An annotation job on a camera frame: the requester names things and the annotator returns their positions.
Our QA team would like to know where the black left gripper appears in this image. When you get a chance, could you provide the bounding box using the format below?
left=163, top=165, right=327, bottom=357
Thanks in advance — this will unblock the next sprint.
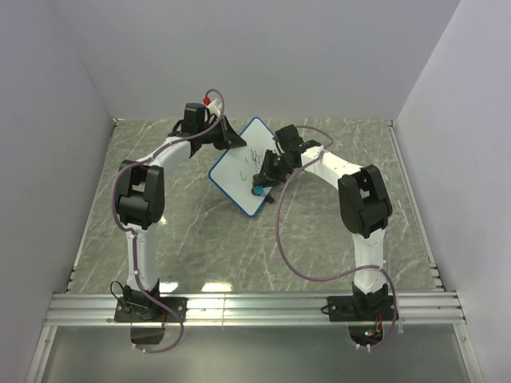
left=200, top=117, right=247, bottom=152

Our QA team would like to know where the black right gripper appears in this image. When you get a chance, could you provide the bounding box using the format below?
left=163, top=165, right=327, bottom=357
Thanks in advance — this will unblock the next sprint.
left=254, top=152, right=294, bottom=191

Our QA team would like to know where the blue round eraser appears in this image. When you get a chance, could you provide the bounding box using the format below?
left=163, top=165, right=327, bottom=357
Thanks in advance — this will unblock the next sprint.
left=252, top=185, right=265, bottom=196

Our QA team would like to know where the blue framed whiteboard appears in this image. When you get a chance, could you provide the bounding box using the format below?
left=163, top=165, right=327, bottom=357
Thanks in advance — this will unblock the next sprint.
left=208, top=117, right=276, bottom=217

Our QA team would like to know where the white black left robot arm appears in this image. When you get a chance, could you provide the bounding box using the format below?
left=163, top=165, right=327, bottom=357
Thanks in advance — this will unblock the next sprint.
left=111, top=97, right=247, bottom=321

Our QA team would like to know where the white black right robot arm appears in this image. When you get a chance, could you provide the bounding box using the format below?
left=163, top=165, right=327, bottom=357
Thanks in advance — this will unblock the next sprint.
left=252, top=124, right=395, bottom=319

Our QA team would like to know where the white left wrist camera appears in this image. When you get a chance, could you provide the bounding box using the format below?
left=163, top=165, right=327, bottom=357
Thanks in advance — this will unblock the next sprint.
left=203, top=96, right=223, bottom=116

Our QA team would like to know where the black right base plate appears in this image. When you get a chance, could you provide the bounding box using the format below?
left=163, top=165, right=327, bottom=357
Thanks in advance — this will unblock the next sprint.
left=320, top=294, right=394, bottom=322

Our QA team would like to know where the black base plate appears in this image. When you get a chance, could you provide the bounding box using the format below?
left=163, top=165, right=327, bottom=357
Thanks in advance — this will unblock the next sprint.
left=113, top=296, right=188, bottom=323
left=320, top=294, right=394, bottom=322

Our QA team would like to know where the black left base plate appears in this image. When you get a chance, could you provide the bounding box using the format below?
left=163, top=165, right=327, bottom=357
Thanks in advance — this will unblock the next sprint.
left=113, top=296, right=188, bottom=323

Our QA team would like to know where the aluminium front rail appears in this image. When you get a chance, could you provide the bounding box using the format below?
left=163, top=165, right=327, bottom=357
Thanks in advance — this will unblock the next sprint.
left=43, top=291, right=466, bottom=327

